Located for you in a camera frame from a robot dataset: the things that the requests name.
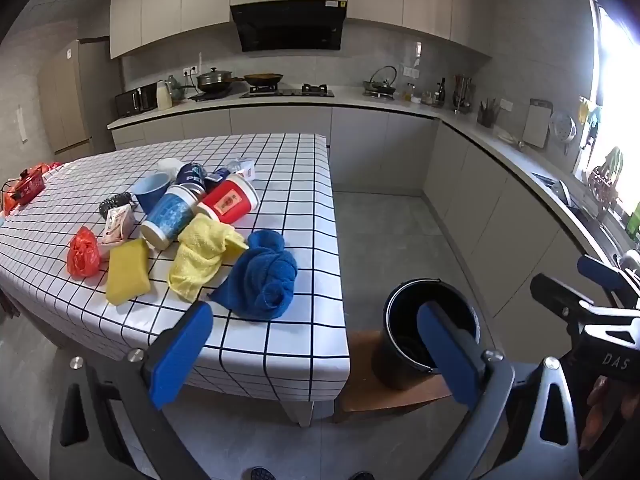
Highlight grey lower cabinets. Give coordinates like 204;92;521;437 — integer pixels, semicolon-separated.
110;105;621;376

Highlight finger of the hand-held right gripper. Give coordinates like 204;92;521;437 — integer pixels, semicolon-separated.
530;274;603;322
576;255;640;306

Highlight black microwave oven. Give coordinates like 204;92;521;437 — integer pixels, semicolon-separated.
115;84;158;118

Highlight white cutting board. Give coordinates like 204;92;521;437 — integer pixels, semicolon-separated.
522;99;553;149

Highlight brown cardboard sheet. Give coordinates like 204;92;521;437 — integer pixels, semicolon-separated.
332;330;453;423

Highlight dark blue drink can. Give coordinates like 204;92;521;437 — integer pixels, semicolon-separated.
176;162;207;193

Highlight black wok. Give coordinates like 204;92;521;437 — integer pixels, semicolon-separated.
243;72;284;87

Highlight red plastic bag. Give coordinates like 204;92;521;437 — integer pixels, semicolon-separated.
67;226;101;279

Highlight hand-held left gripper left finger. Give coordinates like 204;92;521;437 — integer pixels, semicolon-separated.
50;301;216;480

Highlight round white colander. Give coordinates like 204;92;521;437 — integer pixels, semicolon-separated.
549;109;578;153

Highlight steel utensil holder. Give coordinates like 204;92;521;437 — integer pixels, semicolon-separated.
452;74;473;113

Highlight white kitchen countertop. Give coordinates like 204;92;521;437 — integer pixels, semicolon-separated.
106;85;640;281

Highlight plain blue cup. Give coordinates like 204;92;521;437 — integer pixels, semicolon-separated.
131;172;172;215

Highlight yellow green hanging cloth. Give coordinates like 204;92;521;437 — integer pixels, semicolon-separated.
579;96;603;126

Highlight steel pot with lid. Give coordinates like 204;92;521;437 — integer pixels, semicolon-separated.
196;66;233;93

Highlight yellow sponge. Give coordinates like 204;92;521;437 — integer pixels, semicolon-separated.
105;238;152;306

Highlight black wire scrubber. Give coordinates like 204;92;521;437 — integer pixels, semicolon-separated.
98;192;133;216

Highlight red paper cup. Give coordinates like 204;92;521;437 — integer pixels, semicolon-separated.
195;174;261;224

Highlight small snack packet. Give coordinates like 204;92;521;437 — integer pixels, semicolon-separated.
97;206;136;256

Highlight black bucket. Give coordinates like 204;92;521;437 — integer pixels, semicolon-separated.
382;277;482;391

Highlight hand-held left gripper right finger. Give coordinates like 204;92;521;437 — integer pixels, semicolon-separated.
416;301;583;480

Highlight blue patterned paper cup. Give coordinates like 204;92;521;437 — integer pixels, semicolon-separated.
140;184;201;251

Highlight white island table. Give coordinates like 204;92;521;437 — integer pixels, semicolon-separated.
280;399;341;428

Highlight blue towel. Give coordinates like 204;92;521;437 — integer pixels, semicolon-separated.
207;229;298;321

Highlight steel kettle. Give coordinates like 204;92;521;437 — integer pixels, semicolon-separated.
362;65;398;97

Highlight beige upper cabinets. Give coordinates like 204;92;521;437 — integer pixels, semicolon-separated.
109;0;493;60

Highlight blue white drink can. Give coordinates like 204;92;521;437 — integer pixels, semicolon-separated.
204;169;232;192

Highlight potted plant in basket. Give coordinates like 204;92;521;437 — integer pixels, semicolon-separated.
587;147;626;216

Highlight black gas stove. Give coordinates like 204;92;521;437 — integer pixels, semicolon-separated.
239;84;336;99

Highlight beige refrigerator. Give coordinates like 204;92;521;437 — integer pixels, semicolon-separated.
37;39;123;156

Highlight bright window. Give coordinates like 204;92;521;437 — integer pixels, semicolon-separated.
590;0;640;211

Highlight person's right hand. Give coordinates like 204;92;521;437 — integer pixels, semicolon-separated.
580;375;613;453

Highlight black range hood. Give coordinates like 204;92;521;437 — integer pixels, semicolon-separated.
230;0;348;53

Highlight dark knife holder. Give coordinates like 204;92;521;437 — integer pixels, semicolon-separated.
477;99;501;128

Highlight steel kitchen sink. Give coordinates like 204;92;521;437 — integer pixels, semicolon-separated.
532;172;640;271

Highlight red plastic box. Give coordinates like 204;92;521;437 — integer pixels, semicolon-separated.
10;162;63;206

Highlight white printed carton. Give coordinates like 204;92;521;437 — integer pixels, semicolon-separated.
227;158;256;181

